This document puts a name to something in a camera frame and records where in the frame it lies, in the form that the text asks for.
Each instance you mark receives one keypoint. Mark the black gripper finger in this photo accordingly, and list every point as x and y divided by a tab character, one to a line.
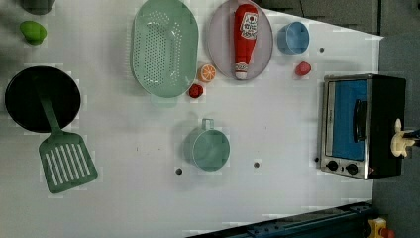
412	135

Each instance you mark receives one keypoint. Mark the yellow peeled toy banana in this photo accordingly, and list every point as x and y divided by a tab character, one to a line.
399	143

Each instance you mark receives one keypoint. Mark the silver black toaster oven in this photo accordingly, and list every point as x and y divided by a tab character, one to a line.
358	117

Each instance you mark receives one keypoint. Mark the yellow red clamp object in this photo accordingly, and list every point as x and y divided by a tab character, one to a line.
379	229

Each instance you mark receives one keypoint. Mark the red toy strawberry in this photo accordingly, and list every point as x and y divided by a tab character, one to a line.
303	68

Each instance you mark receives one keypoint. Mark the blue bowl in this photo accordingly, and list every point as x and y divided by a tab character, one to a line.
293	39

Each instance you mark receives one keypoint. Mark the red plush ketchup bottle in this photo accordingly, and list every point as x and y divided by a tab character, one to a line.
245	37

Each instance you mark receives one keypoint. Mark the toy orange slice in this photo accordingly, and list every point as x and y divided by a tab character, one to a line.
206	73

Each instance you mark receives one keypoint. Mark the grey oval plate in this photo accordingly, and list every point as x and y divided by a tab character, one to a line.
220	40

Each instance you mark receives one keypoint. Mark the small red toy fruit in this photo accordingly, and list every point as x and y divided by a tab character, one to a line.
195	91

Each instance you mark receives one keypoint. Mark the green perforated colander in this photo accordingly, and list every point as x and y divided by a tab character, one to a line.
164	50

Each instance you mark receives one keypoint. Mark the green slotted spatula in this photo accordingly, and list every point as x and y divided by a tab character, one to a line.
65	158

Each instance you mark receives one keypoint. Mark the black frying pan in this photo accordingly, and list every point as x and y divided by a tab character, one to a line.
24	105

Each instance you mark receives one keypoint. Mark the dark cylindrical cup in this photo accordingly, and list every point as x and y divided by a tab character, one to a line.
38	7

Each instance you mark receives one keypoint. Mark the blue metal frame rail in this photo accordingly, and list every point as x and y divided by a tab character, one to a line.
347	221

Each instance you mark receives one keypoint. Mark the teal cup with handle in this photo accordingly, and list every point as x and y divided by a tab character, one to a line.
206	147

